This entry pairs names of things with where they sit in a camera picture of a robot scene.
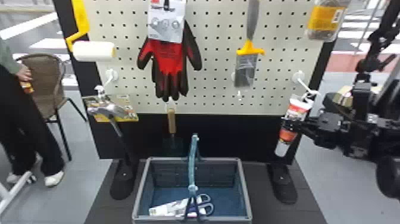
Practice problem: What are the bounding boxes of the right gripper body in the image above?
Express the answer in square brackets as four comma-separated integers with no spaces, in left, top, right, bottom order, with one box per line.
[313,111,343,150]

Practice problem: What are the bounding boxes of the yellow handled paint brush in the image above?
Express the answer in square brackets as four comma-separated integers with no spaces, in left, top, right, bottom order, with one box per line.
[233,0,266,89]

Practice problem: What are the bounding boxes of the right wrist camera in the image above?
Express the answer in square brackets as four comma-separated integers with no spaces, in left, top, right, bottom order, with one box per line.
[322,92,356,119]

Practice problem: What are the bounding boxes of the blue scissors on card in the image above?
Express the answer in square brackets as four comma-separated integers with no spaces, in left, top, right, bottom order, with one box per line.
[148,193,215,219]

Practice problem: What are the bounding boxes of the blue basket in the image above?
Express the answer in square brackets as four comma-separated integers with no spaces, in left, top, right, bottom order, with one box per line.
[131,133,254,224]

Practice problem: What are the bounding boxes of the wooden handled trowel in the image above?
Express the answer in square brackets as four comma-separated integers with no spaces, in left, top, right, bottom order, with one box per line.
[161,99,185,158]

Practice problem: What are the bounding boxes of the person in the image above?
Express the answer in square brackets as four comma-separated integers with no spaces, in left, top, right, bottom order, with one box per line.
[0,37,67,188]

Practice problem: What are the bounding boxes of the white red tube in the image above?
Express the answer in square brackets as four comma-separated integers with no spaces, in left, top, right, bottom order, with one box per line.
[274,94,315,158]

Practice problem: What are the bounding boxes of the yellow labelled packet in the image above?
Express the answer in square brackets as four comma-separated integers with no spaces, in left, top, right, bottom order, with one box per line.
[304,0,351,43]

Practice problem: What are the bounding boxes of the hammer on yellow card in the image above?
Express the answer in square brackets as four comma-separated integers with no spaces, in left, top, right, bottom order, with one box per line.
[82,93,140,163]

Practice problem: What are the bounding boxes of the white pegboard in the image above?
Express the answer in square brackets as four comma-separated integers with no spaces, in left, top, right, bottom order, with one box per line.
[52,0,337,206]

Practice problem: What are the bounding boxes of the yellow paint roller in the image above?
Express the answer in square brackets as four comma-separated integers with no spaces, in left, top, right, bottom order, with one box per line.
[65,0,117,63]

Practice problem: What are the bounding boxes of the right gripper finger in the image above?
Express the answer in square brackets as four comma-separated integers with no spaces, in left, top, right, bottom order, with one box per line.
[287,119,317,140]

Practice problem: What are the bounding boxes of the brown chair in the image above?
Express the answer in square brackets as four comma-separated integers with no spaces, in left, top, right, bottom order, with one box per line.
[17,52,89,162]

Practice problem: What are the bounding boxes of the red black gloves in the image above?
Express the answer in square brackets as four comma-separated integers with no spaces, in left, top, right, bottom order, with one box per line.
[136,0,203,102]

